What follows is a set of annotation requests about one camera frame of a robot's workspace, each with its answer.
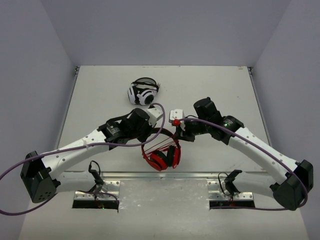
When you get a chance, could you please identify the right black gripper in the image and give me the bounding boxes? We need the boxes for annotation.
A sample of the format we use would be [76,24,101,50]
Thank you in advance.
[174,117,211,143]

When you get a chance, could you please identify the red black headphones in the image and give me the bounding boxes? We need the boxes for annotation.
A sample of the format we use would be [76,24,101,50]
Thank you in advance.
[141,128,182,172]

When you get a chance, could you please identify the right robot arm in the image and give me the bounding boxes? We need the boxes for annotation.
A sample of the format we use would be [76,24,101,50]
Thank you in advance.
[169,97,314,211]

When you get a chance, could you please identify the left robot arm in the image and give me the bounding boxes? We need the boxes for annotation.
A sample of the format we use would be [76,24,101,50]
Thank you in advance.
[20,106,163,204]

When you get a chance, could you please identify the white black headphones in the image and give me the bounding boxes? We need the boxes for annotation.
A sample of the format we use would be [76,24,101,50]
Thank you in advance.
[127,77,160,106]

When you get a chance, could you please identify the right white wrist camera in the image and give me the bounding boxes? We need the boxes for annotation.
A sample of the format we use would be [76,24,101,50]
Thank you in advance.
[168,109,185,131]

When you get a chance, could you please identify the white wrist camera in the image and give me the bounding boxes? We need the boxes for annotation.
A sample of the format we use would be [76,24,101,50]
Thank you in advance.
[168,109,185,131]
[146,104,164,127]

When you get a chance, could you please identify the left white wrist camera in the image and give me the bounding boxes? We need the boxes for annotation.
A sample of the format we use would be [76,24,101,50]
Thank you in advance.
[146,104,164,127]

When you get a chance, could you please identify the right black base cable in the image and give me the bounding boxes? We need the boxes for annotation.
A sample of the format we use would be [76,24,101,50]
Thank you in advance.
[217,171,232,198]

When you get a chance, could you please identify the black base cable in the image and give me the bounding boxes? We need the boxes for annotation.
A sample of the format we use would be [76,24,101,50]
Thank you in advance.
[217,171,232,198]
[88,160,105,188]

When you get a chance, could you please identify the left black base cable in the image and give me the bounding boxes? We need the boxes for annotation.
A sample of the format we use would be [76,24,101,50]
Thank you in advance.
[88,160,105,188]

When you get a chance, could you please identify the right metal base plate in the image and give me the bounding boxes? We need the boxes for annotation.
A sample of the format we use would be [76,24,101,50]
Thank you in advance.
[207,179,254,202]

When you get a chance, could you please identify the metal base plate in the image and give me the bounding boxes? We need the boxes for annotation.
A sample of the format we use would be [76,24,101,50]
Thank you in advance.
[207,179,254,202]
[73,179,121,201]

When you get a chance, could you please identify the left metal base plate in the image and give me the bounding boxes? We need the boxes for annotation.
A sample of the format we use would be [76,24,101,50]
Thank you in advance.
[73,179,121,201]

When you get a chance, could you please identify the aluminium mounting rail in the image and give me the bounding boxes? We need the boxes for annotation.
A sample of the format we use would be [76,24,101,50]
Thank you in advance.
[67,171,271,179]

